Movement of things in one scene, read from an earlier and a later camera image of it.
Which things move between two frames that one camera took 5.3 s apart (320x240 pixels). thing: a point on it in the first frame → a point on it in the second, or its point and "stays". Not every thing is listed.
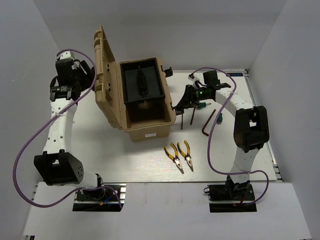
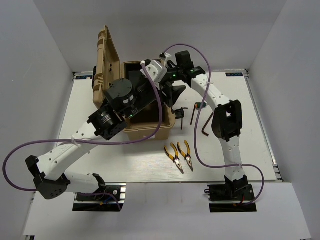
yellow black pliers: (176, 159) stays
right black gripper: (188, 100) → (163, 83)
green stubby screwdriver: (202, 105) stays
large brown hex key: (203, 131) stays
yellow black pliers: (187, 156) stays
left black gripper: (88, 77) → (167, 98)
